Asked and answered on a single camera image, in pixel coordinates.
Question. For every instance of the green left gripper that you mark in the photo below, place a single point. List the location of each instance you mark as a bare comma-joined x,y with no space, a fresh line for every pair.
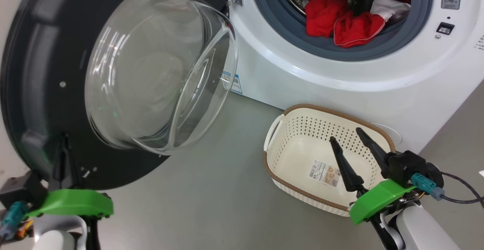
72,202

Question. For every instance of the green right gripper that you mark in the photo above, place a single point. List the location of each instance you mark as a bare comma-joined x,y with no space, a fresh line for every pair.
378,201

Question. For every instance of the black washer door with glass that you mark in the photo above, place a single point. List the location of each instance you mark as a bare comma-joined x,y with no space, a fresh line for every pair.
38,72

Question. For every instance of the red and white clothes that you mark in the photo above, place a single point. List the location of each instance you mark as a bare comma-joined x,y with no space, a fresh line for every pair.
321,15

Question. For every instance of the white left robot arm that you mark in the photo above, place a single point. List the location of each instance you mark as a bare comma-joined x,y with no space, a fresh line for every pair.
53,240

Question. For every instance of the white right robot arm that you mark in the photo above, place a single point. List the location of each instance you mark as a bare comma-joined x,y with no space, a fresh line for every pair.
423,231

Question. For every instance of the printed label sticker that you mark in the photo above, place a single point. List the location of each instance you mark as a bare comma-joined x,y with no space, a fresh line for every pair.
321,172

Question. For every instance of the cream laundry basket brown rim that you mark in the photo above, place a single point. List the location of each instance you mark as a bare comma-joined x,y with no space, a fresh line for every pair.
295,151

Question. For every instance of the white front-load washing machine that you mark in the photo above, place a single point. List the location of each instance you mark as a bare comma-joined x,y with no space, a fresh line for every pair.
340,91

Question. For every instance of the black door latch socket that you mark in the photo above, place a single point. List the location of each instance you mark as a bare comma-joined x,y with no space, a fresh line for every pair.
445,28

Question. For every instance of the round white filter cover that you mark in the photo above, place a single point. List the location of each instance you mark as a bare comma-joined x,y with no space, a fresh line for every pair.
393,134

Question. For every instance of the blue energy label sticker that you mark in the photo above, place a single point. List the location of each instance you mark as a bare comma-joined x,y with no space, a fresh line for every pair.
236,85

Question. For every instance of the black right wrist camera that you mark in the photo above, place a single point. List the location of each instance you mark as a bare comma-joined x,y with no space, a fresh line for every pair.
406,166

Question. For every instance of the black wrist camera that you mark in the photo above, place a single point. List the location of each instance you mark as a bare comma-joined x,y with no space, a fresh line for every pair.
406,166
19,191

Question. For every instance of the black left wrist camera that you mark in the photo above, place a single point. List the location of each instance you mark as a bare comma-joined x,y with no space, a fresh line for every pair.
19,191

